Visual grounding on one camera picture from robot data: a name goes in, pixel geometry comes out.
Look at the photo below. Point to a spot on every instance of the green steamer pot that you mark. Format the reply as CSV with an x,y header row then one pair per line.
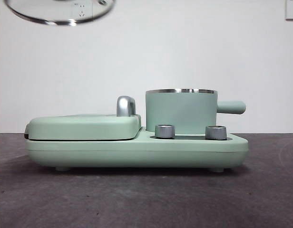
x,y
182,109

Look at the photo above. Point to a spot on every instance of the glass lid with green knob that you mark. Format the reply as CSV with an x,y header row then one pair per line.
x,y
41,12

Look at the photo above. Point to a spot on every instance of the silver control knob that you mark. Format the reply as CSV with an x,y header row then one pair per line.
x,y
165,131
216,132

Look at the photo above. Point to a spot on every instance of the green griddle cover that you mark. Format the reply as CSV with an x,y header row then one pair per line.
x,y
84,127

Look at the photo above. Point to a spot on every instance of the white wall socket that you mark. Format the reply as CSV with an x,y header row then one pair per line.
x,y
82,12
292,9

